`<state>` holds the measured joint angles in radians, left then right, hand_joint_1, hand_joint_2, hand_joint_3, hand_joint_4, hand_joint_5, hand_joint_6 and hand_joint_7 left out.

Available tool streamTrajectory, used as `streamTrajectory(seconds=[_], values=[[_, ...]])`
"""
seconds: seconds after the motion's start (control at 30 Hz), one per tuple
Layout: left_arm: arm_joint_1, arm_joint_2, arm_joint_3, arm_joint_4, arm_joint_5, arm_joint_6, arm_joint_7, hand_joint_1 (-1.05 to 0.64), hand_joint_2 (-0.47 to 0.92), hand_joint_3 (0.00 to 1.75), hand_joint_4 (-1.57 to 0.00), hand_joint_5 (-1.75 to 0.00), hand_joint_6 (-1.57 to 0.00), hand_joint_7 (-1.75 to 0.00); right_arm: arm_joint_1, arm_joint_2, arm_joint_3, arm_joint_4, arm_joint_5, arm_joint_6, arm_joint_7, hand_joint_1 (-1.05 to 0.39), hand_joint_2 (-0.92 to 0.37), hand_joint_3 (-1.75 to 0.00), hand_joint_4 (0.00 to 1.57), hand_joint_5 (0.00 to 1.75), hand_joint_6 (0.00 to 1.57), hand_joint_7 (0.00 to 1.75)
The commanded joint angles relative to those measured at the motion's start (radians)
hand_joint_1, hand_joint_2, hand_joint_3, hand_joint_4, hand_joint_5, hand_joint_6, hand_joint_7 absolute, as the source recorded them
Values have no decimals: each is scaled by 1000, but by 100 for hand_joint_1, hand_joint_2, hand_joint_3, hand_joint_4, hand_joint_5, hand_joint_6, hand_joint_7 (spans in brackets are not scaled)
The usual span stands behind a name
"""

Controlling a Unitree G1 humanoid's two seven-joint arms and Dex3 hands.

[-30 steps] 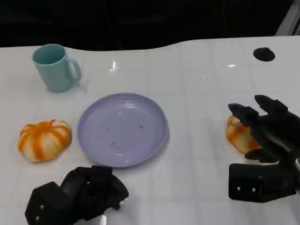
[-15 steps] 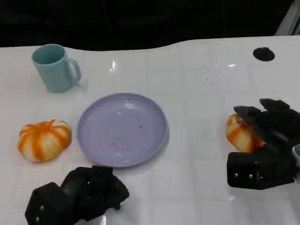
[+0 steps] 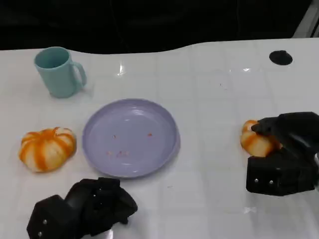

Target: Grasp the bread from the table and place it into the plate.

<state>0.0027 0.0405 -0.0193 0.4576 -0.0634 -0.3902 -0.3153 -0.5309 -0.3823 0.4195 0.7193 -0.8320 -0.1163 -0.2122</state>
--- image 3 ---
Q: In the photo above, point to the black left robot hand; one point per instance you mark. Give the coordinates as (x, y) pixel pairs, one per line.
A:
(104, 201)

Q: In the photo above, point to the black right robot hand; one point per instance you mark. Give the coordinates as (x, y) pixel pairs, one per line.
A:
(299, 132)

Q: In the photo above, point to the orange and white bread roll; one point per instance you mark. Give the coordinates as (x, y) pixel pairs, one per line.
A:
(256, 147)
(47, 149)

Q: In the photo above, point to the lilac plate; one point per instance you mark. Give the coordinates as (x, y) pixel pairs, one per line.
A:
(129, 139)

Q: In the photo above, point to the black round table grommet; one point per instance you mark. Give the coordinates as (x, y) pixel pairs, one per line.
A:
(280, 57)

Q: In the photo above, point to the pale green mug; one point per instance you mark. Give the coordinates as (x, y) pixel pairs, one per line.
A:
(59, 79)

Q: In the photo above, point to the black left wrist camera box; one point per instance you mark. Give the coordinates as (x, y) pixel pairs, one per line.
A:
(52, 219)

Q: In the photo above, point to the white frame post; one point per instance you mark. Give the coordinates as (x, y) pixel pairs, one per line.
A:
(307, 22)

